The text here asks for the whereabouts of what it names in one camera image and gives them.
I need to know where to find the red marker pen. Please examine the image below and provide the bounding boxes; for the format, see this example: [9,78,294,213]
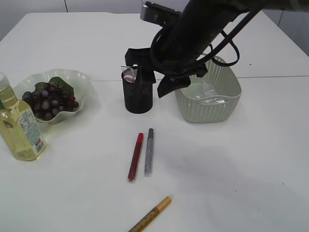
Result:
[128,133,144,182]

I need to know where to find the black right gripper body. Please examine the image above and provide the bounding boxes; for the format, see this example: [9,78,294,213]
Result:
[125,48,208,79]

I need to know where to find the yellow tea drink bottle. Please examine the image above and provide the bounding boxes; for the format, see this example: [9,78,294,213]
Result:
[0,73,46,161]

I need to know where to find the green woven plastic basket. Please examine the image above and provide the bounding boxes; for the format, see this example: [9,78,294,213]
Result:
[175,60,242,123]

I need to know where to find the grey glitter pen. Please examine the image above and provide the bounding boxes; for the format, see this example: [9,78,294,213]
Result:
[144,128,154,176]

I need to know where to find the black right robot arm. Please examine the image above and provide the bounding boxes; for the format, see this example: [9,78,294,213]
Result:
[125,0,309,97]

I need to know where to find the clear plastic sheet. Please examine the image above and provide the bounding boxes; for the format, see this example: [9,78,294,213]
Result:
[188,82,228,105]

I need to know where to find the purple artificial grape bunch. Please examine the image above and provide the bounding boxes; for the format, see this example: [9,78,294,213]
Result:
[22,76,79,121]

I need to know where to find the black mesh pen holder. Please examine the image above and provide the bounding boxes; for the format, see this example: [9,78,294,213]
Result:
[121,73,153,114]

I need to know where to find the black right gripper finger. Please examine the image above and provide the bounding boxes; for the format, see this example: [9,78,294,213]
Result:
[132,65,156,97]
[157,76,191,98]

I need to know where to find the pink scissors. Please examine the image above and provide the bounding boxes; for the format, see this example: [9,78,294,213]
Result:
[123,72,137,83]

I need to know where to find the gold marker pen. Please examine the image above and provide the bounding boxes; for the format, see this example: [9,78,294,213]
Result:
[129,196,172,232]

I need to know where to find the clear plastic ruler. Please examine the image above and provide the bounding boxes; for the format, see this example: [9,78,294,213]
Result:
[120,66,138,73]

